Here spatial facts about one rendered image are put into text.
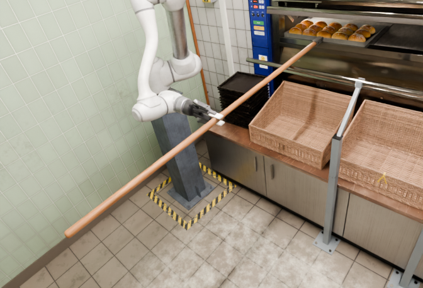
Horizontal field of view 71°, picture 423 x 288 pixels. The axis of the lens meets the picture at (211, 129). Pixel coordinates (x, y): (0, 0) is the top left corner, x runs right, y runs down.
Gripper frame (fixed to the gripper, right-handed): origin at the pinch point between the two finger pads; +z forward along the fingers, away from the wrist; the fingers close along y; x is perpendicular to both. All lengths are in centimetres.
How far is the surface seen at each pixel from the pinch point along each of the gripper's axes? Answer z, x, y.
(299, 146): 15, -52, 49
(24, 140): -119, 62, 20
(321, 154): 30, -51, 48
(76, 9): -119, -5, -42
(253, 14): -48, -98, -14
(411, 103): 60, -101, 31
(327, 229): 41, -41, 101
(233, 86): -50, -68, 30
